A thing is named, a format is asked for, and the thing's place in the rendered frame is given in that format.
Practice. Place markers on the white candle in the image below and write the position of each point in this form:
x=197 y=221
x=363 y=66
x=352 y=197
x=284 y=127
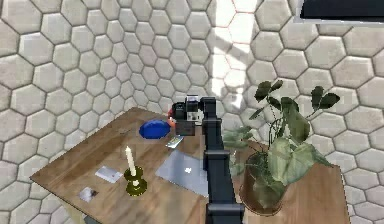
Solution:
x=130 y=160

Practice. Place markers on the grey closed laptop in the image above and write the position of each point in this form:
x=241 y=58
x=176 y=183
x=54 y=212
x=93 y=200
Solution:
x=181 y=171

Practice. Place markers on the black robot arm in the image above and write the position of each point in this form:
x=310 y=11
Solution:
x=218 y=180

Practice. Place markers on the blue bowl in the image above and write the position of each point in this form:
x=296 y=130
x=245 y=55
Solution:
x=154 y=129

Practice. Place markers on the small grey flat item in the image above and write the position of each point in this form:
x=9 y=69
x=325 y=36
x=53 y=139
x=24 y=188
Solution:
x=88 y=194

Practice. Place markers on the brown wooden table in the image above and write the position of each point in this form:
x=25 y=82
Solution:
x=83 y=156

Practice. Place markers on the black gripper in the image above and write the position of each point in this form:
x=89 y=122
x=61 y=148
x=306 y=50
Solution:
x=181 y=115

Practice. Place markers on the white flat card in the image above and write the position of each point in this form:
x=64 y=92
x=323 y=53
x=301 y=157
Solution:
x=108 y=174

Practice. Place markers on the dark window white frame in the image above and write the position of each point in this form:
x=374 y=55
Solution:
x=343 y=9

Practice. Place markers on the green house plant brown pot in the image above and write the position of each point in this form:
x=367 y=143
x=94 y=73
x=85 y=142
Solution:
x=290 y=156

